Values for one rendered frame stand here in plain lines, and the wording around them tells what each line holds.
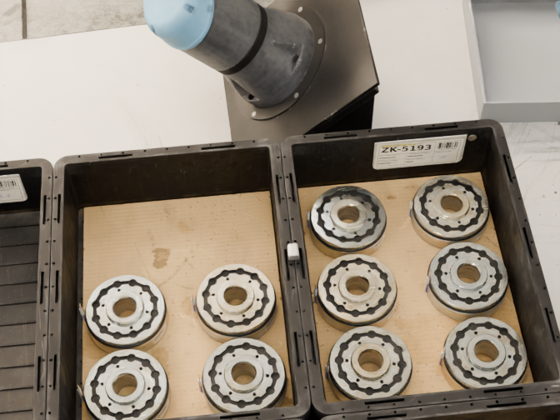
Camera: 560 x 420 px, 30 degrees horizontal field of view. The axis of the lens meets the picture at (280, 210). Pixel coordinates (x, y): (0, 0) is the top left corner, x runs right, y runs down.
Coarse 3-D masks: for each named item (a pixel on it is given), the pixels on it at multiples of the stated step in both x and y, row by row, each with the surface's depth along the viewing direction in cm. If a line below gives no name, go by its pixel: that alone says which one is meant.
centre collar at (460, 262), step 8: (456, 264) 135; (464, 264) 136; (472, 264) 135; (480, 264) 135; (456, 272) 135; (480, 272) 135; (456, 280) 134; (480, 280) 134; (464, 288) 133; (472, 288) 133
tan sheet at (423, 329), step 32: (320, 192) 146; (384, 192) 146; (320, 256) 141; (384, 256) 141; (416, 256) 140; (416, 288) 138; (320, 320) 135; (416, 320) 135; (448, 320) 135; (512, 320) 135; (320, 352) 133; (416, 352) 132; (416, 384) 130; (448, 384) 130
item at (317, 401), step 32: (384, 128) 140; (416, 128) 140; (448, 128) 140; (480, 128) 140; (288, 160) 137; (288, 192) 134; (512, 192) 134; (544, 288) 126; (544, 320) 124; (320, 384) 119; (512, 384) 119; (544, 384) 119; (320, 416) 118
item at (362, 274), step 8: (352, 272) 135; (360, 272) 135; (344, 280) 134; (368, 280) 134; (344, 288) 134; (368, 288) 134; (376, 288) 134; (344, 296) 133; (352, 296) 133; (360, 296) 133; (368, 296) 133
